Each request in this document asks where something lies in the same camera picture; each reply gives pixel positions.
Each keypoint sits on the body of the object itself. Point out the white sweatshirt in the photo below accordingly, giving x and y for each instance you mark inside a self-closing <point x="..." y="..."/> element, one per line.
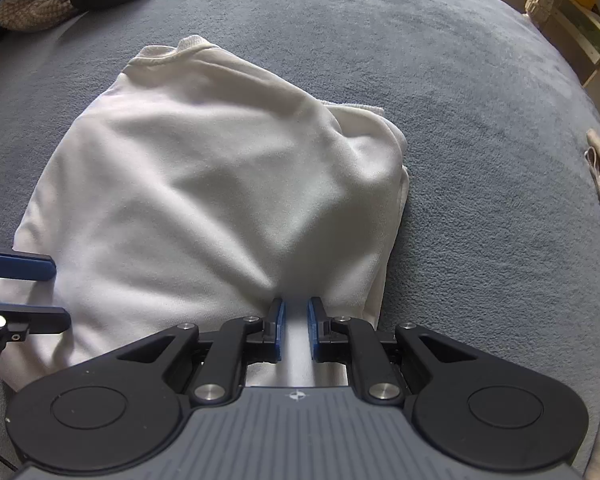
<point x="198" y="188"/>

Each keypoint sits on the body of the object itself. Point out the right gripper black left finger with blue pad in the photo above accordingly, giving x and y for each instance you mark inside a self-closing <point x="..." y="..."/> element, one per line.
<point x="119" y="409"/>

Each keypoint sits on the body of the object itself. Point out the carved bed post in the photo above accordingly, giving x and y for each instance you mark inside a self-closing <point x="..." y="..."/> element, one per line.
<point x="538" y="10"/>

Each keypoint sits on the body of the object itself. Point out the woven beige basket bag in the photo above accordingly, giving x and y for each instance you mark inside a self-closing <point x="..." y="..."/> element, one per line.
<point x="35" y="15"/>

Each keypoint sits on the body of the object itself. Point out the grey-blue fleece bed blanket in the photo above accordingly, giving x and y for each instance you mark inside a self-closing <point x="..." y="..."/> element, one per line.
<point x="500" y="240"/>

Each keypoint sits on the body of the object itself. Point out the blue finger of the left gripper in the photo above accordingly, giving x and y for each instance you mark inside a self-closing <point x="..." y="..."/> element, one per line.
<point x="26" y="266"/>

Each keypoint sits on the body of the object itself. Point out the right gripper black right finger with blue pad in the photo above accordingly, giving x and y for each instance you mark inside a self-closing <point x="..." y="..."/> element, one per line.
<point x="478" y="409"/>

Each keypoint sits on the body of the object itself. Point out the wooden shelf unit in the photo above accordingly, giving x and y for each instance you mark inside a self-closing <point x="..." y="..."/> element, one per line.
<point x="590" y="25"/>

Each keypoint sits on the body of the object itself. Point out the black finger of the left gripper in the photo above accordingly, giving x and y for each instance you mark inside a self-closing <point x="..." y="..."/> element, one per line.
<point x="17" y="321"/>

